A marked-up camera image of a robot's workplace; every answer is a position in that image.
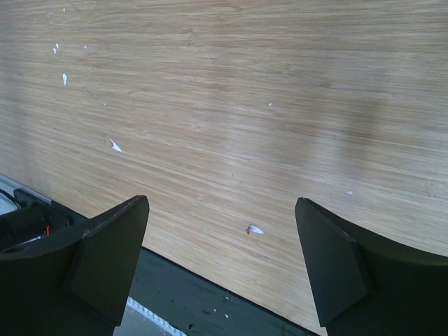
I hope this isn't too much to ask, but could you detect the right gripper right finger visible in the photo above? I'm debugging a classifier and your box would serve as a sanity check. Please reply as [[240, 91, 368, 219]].
[[295, 198, 447, 335]]

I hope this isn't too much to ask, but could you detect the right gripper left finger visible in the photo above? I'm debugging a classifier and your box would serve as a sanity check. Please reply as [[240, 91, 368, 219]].
[[1, 195, 148, 335]]

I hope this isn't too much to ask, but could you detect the white slotted cable duct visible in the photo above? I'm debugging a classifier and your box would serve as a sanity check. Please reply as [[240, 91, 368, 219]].
[[127, 297, 186, 336]]

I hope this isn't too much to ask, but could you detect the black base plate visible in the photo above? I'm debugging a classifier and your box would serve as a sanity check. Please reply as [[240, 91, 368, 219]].
[[13, 188, 309, 336]]

